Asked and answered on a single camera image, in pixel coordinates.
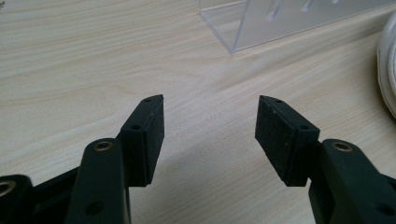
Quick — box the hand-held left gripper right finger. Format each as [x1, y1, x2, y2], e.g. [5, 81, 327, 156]
[254, 94, 321, 188]

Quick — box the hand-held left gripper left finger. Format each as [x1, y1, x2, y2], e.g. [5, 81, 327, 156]
[115, 93, 165, 188]

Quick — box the clear acrylic stand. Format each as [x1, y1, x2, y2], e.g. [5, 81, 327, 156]
[198, 0, 396, 54]

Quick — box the white round object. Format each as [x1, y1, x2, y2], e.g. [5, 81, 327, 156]
[375, 11, 396, 119]

